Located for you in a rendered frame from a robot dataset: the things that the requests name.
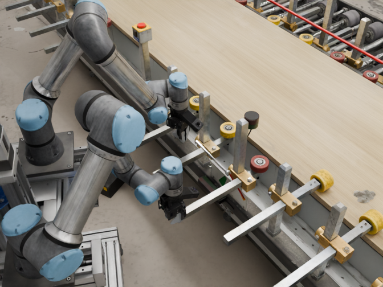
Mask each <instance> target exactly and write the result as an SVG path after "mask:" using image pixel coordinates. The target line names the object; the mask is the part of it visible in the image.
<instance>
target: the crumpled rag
mask: <svg viewBox="0 0 383 287"><path fill-rule="evenodd" d="M353 195H354V196H355V197H357V198H358V200H357V201H358V202H361V203H367V202H369V201H370V200H372V199H374V197H375V196H376V193H375V192H374V191H369V190H364V191H357V190H356V191H354V193H353ZM369 203H370V202H369Z"/></svg>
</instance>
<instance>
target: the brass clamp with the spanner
mask: <svg viewBox="0 0 383 287"><path fill-rule="evenodd" d="M228 170H230V172H231V176H232V177H233V179H236V178H238V179H239V180H240V181H242V186H241V188H243V189H244V190H245V192H249V191H250V190H252V189H254V188H255V185H256V179H254V178H253V177H252V176H251V175H250V174H249V173H248V172H247V171H246V170H245V169H244V171H243V172H241V173H239V174H237V173H236V172H235V171H234V170H233V164H232V165H230V166H229V168H228ZM249 177H250V178H252V182H248V181H247V180H248V178H249Z"/></svg>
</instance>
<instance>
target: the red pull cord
mask: <svg viewBox="0 0 383 287"><path fill-rule="evenodd" d="M267 1H269V2H271V3H273V4H275V5H276V6H278V7H280V8H281V9H283V10H285V11H287V12H289V13H291V14H292V15H294V16H296V17H298V18H300V19H301V20H303V21H305V22H307V23H309V24H310V25H312V26H314V27H316V28H318V29H319V30H321V31H323V32H325V33H326V34H328V35H330V36H332V37H334V38H336V39H337V40H339V41H341V42H343V43H345V44H346V45H348V46H350V47H352V48H354V49H355V50H357V51H359V52H361V53H362V54H364V55H366V56H368V57H370V58H371V59H373V60H375V61H377V62H379V63H381V64H382V65H383V61H382V60H380V59H378V58H376V57H374V56H373V55H371V54H369V53H367V52H365V51H363V50H362V49H360V48H358V47H356V46H354V45H352V44H351V43H349V42H347V41H346V40H344V39H342V38H340V37H338V36H336V35H335V34H333V33H331V32H329V31H327V30H325V29H323V28H322V27H320V26H318V25H316V24H314V23H313V22H311V21H309V20H307V19H305V18H303V17H302V16H300V15H298V14H297V13H295V12H293V11H291V10H289V9H287V8H285V7H284V6H282V5H280V4H278V3H276V2H274V1H273V0H267Z"/></svg>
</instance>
